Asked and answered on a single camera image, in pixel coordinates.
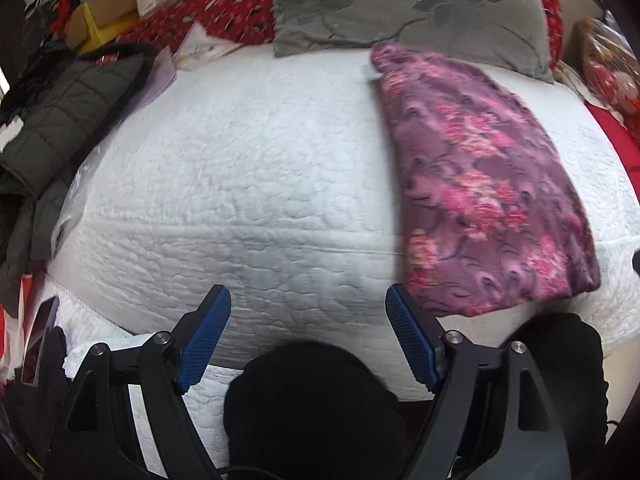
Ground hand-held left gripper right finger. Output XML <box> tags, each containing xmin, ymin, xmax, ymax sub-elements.
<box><xmin>385</xmin><ymin>283</ymin><xmax>574</xmax><ymax>480</ymax></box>

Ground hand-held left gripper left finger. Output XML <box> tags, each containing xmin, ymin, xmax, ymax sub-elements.
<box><xmin>44</xmin><ymin>284</ymin><xmax>232</xmax><ymax>480</ymax></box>

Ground purple floral pillowcase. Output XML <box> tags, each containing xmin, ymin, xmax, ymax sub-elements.
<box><xmin>370</xmin><ymin>42</ymin><xmax>601</xmax><ymax>319</ymax></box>

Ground person's left leg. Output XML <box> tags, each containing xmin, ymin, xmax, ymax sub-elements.
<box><xmin>223</xmin><ymin>342</ymin><xmax>409</xmax><ymax>480</ymax></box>

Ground person's leg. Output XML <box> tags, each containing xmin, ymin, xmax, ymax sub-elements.
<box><xmin>223</xmin><ymin>342</ymin><xmax>409</xmax><ymax>480</ymax></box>
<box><xmin>500</xmin><ymin>312</ymin><xmax>609</xmax><ymax>480</ymax></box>

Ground person's right leg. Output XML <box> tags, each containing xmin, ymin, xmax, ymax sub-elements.
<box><xmin>500</xmin><ymin>312</ymin><xmax>609</xmax><ymax>480</ymax></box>

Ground white quilted bed cover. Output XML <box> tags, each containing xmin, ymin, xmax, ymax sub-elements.
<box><xmin>27</xmin><ymin>42</ymin><xmax>640</xmax><ymax>479</ymax></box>

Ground clear plastic bag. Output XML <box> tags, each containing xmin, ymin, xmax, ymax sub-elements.
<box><xmin>50</xmin><ymin>150</ymin><xmax>109</xmax><ymax>262</ymax></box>

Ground dark green puffer jacket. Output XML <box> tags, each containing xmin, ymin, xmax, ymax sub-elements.
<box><xmin>0</xmin><ymin>42</ymin><xmax>159</xmax><ymax>302</ymax></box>

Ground lavender sheet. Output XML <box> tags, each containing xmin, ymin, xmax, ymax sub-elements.
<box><xmin>145</xmin><ymin>45</ymin><xmax>179</xmax><ymax>97</ymax></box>

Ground red cloth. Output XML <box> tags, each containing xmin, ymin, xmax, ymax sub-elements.
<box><xmin>585</xmin><ymin>102</ymin><xmax>640</xmax><ymax>172</ymax></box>

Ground grey floral pillow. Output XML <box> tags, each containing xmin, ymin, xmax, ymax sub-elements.
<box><xmin>267</xmin><ymin>0</ymin><xmax>557</xmax><ymax>84</ymax></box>

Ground blond doll in packaging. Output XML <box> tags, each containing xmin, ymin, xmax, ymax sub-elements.
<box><xmin>572</xmin><ymin>17</ymin><xmax>640</xmax><ymax>127</ymax></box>

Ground yellow cardboard box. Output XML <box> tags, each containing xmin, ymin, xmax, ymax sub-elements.
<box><xmin>65</xmin><ymin>0</ymin><xmax>142</xmax><ymax>54</ymax></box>

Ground red printed blanket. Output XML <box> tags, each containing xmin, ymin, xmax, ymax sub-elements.
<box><xmin>120</xmin><ymin>0</ymin><xmax>564</xmax><ymax>69</ymax></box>

